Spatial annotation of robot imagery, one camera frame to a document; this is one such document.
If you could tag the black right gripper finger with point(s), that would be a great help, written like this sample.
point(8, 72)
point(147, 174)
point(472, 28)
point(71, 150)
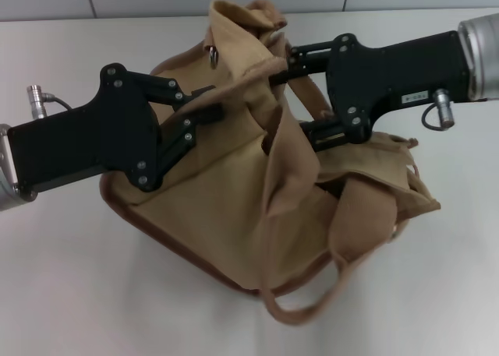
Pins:
point(323, 132)
point(304, 64)

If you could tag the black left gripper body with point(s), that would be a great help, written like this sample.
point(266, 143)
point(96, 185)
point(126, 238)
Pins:
point(97, 145)

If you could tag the khaki canvas food bag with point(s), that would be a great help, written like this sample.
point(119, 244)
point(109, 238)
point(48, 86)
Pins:
point(241, 216)

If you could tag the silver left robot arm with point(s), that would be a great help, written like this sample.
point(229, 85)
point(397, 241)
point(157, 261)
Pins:
point(8, 169)

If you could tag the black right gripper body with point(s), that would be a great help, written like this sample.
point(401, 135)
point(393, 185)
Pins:
point(390, 83)

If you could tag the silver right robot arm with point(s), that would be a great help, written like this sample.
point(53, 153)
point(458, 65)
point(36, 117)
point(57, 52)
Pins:
point(481, 56)

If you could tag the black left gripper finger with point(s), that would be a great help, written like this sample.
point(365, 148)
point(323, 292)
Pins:
point(183, 138)
point(171, 93)

